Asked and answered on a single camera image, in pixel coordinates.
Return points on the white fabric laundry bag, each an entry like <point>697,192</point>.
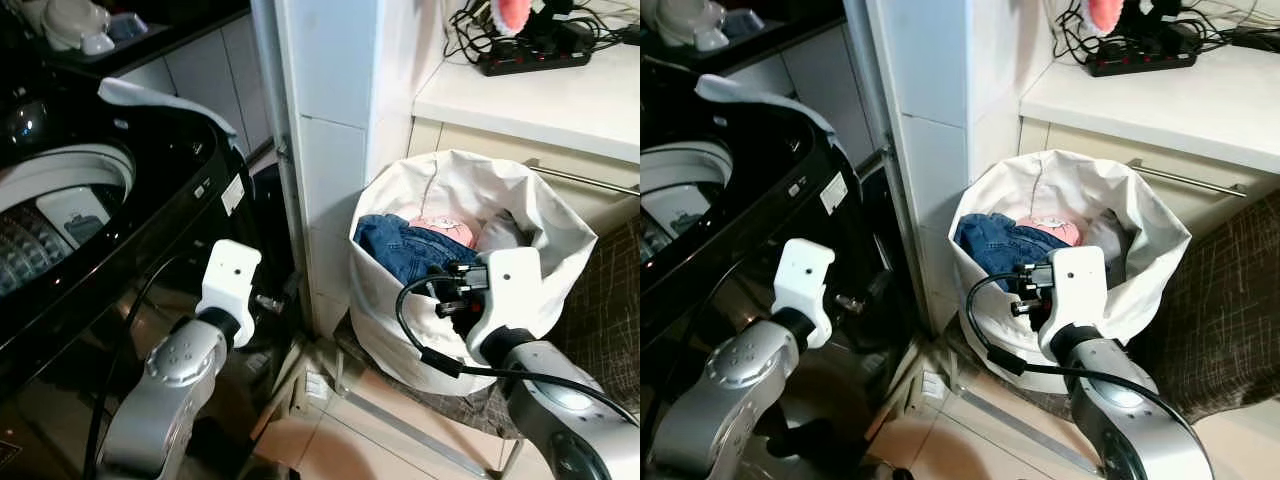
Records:
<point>550,230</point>
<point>1150,240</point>

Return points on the white washer label sticker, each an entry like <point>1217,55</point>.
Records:
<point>233,195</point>
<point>834,192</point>

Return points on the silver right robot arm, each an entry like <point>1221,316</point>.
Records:
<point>1130,420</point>
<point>570,420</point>

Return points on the white small kitchen appliance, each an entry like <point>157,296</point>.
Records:
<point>70,25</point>
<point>690,22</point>

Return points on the grey cloth on washer lid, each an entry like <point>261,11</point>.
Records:
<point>160,100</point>
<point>770,105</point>

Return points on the light grey garment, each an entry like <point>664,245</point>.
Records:
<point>1105,232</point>
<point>498,235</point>

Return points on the black top-load washing machine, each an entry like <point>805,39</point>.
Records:
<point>170,210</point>
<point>770,200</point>

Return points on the blue denim jeans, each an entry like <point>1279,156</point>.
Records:
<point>395,245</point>
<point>990,245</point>

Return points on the black power strip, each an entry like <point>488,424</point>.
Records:
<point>535,58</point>
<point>1140,55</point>

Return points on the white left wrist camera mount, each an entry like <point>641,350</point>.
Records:
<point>805,285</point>
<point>228,285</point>

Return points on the pink printed garment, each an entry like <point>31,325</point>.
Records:
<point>1050,228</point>
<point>445,230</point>

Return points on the pink fluffy object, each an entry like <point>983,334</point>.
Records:
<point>512,14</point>
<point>1105,12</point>

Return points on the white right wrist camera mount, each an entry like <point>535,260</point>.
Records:
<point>1078,295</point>
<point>510,295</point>

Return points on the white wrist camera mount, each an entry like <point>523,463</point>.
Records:
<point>510,295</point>
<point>805,285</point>
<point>1078,295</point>
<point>228,285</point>

